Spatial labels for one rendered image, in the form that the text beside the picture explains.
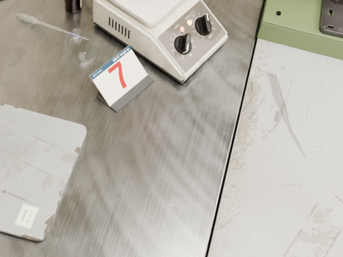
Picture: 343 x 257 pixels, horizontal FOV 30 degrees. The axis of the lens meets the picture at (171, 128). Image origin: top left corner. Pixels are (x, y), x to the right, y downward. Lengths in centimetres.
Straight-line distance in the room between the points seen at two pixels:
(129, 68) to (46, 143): 19
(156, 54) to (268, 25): 21
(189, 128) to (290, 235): 23
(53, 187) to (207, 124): 26
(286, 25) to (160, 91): 25
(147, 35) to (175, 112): 13
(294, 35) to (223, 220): 37
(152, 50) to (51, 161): 25
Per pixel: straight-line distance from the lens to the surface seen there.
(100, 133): 99
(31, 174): 95
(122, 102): 102
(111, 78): 102
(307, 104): 109
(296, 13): 115
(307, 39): 114
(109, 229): 92
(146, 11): 104
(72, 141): 97
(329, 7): 117
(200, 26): 108
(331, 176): 102
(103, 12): 108
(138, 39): 106
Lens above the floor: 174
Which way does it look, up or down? 56 degrees down
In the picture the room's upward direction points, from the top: 11 degrees clockwise
